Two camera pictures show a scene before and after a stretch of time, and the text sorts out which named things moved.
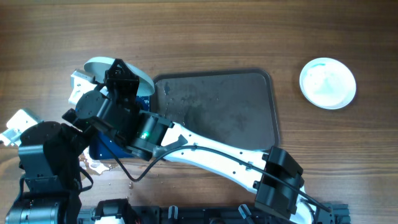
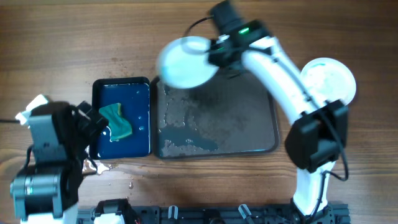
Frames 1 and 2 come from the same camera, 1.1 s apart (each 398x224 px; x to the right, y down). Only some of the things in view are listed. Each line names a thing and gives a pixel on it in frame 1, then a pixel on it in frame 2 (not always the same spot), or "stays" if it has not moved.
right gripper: (129, 80) → (209, 56)
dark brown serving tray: (234, 107) stays
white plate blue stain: (327, 83) stays
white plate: (97, 66) → (183, 62)
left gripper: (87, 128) stays
